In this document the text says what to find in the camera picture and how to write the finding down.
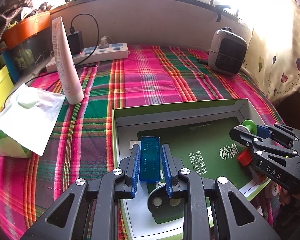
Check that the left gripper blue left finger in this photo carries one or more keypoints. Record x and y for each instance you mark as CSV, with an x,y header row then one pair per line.
x,y
132,171

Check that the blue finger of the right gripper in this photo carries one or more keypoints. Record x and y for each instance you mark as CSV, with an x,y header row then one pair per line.
x,y
263,131
253,142

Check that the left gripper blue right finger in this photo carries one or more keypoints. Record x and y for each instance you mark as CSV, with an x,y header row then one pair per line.
x,y
169,170

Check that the green thread spool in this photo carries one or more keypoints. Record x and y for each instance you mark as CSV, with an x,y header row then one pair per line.
x,y
248,126

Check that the amber bottle red cap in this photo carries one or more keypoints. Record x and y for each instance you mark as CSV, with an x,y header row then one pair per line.
x,y
245,158

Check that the blue rectangular device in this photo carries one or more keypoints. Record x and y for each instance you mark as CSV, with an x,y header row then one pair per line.
x,y
150,160

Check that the black round magnetic holder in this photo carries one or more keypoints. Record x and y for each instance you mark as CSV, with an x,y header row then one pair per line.
x,y
161,206

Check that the white round cap container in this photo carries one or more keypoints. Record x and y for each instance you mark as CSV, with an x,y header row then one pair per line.
x,y
271,190

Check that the green grey cardboard box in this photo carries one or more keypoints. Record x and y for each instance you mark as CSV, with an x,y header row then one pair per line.
x,y
198,134

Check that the plaid pink green tablecloth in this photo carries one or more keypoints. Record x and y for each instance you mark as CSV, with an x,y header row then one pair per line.
x,y
81,142

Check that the yellow heart pattern curtain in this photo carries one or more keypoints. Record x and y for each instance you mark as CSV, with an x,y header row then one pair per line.
x,y
273,56

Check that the small grey space heater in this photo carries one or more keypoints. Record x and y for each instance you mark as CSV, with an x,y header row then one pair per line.
x,y
227,52

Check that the white cosmetic tube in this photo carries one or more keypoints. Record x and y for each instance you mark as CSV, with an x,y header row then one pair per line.
x,y
67,72

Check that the white tissue pack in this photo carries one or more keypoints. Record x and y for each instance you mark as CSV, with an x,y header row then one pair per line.
x,y
27,122

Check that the white power strip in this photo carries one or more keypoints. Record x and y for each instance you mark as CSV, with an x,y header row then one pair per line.
x,y
114,51

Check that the white plug in strip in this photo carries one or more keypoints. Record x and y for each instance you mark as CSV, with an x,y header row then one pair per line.
x,y
103,43

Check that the orange planter with dried plant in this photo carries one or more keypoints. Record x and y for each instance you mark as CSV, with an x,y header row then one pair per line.
x,y
14,11

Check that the black charger with cable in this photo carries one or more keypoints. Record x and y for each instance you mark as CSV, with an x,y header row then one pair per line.
x,y
75,39

